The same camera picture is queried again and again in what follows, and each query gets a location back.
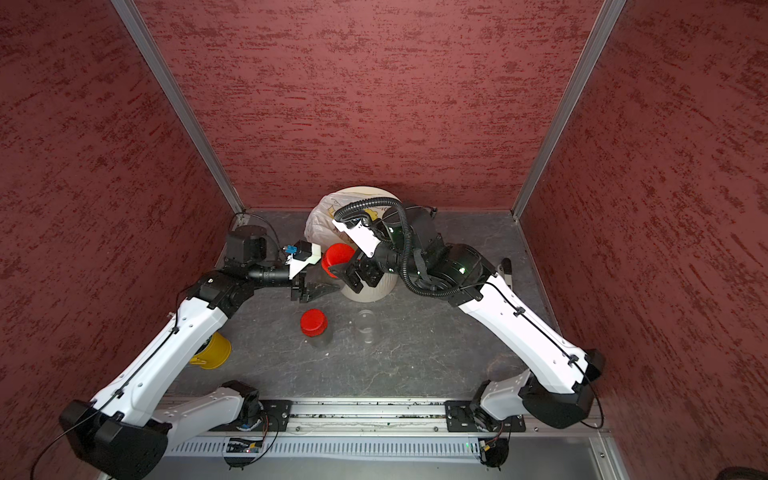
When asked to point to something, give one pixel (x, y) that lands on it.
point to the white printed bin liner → (320, 230)
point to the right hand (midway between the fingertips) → (346, 258)
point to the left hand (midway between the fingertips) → (333, 276)
